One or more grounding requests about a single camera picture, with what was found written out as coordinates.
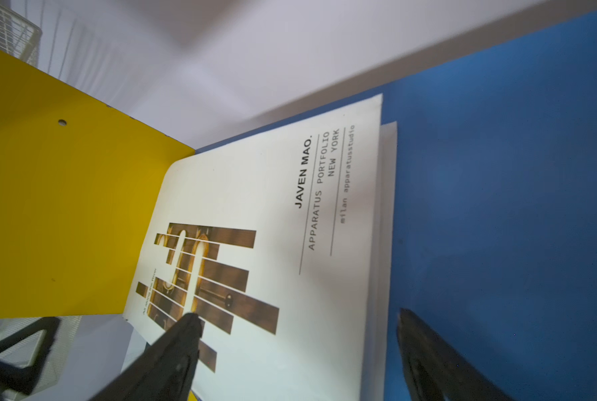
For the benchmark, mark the white wire basket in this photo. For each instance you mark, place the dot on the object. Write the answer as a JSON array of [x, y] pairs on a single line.
[[19, 37]]

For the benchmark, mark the white Javen Mao portfolio book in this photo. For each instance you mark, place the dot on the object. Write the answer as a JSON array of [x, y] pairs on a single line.
[[281, 244]]

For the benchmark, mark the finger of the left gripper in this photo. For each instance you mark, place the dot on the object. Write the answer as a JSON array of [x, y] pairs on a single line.
[[24, 354]]

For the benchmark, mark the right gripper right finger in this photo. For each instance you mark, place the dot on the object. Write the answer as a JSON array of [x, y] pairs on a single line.
[[434, 370]]

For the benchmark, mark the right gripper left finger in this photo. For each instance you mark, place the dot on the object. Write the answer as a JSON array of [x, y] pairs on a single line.
[[165, 371]]

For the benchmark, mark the yellow pink blue bookshelf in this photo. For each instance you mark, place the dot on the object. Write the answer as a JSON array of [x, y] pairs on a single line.
[[495, 225]]

